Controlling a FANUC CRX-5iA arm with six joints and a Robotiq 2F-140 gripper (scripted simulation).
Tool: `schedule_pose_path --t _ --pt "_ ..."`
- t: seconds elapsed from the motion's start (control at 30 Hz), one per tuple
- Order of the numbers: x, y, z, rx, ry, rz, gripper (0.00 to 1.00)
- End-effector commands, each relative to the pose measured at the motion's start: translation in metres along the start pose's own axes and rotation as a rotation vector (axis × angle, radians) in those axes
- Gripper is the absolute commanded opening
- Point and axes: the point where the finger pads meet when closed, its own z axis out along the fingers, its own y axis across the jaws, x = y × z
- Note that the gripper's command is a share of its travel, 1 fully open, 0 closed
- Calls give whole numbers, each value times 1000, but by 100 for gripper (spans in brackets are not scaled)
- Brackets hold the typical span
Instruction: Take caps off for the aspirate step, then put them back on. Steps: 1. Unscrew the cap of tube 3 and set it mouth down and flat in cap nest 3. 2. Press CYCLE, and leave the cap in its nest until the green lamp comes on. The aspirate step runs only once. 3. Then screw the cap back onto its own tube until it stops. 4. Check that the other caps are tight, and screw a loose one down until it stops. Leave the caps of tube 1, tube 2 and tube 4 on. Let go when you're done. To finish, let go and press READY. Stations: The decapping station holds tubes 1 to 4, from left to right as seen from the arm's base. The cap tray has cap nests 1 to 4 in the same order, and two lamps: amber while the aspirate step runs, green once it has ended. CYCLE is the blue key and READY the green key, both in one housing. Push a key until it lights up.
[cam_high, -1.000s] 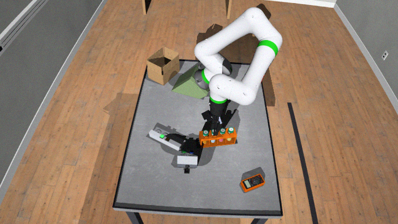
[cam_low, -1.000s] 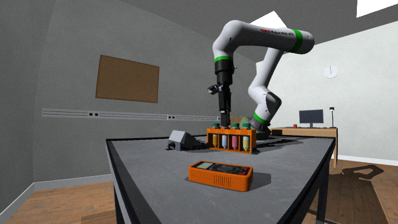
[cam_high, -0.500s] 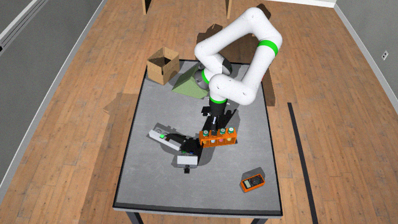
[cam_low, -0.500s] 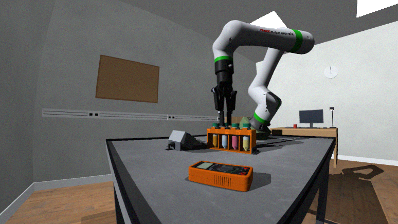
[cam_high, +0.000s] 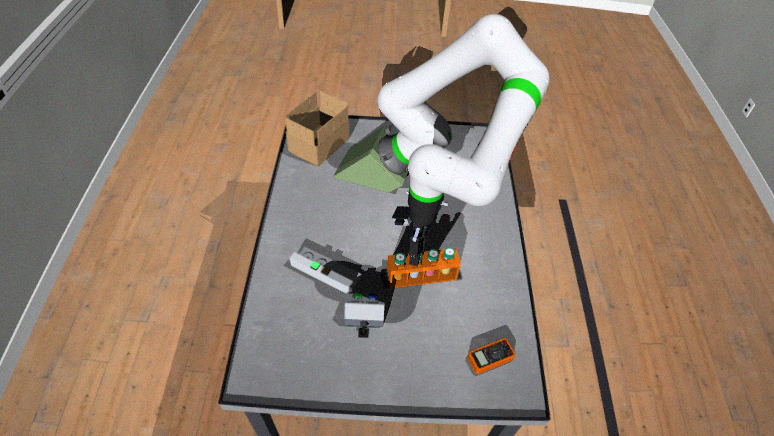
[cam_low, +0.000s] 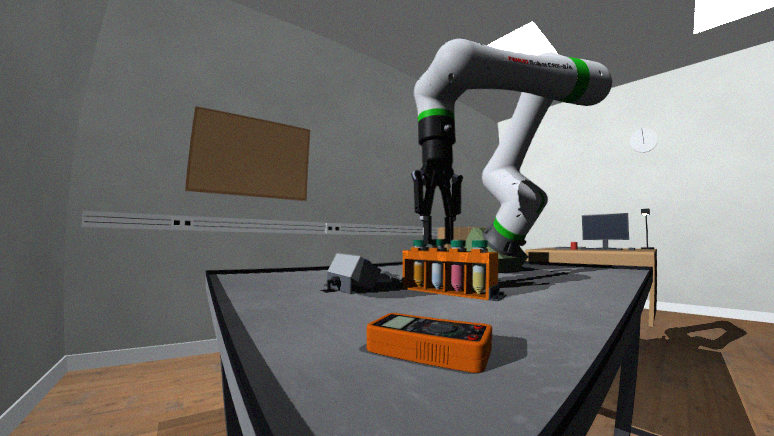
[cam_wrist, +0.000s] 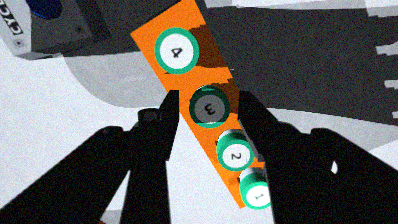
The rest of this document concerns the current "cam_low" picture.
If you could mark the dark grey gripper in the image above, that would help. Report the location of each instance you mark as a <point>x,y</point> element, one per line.
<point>438,171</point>

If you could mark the orange digital multimeter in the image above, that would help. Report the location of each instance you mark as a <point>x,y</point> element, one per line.
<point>458,345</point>

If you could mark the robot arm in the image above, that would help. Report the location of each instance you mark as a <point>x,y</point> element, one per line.
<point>460,65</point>

